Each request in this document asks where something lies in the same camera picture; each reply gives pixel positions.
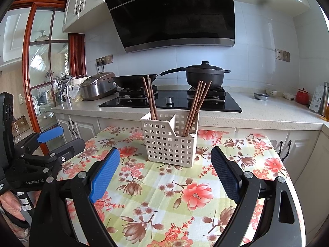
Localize steel thermos bottle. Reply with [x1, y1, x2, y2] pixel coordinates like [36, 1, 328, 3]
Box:
[320, 82, 329, 116]

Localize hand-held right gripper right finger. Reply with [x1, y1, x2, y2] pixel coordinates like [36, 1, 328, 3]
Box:
[211, 146, 306, 247]

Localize white printed packet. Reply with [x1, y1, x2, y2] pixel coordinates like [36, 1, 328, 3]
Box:
[309, 85, 325, 113]

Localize person's left hand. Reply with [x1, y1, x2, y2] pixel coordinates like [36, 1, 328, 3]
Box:
[0, 189, 29, 230]

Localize clear plastic bag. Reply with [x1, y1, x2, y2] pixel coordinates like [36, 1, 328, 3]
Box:
[68, 82, 83, 102]

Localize silver rice cooker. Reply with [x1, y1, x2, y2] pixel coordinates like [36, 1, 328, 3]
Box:
[80, 72, 117, 101]

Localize beige wall socket with plugs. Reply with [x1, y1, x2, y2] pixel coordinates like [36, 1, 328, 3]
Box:
[96, 54, 114, 65]

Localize red kettle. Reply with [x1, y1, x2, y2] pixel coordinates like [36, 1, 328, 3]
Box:
[295, 88, 309, 105]

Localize black wok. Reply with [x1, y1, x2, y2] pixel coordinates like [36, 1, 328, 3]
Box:
[115, 68, 187, 89]

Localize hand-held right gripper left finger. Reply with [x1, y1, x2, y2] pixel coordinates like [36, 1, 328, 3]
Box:
[29, 147, 121, 247]

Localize white plastic perforated basket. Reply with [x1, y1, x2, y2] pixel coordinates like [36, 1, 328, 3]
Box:
[140, 113, 199, 165]

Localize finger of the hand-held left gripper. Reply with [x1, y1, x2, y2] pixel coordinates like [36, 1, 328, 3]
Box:
[14, 126, 65, 155]
[21, 138, 86, 171]

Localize white kitchen base cabinets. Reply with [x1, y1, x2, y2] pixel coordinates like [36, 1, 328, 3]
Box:
[53, 112, 329, 211]

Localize black glass gas cooktop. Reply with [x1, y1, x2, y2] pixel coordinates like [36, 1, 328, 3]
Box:
[98, 87, 242, 113]

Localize red wooden glass door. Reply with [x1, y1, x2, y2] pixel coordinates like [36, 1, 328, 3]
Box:
[22, 0, 86, 155]

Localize black range hood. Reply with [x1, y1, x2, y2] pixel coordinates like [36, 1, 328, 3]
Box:
[103, 0, 236, 54]

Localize black lidded pot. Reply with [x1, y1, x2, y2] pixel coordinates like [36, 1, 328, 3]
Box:
[181, 61, 231, 89]

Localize floral tablecloth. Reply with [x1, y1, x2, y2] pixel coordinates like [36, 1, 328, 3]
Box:
[55, 126, 306, 247]

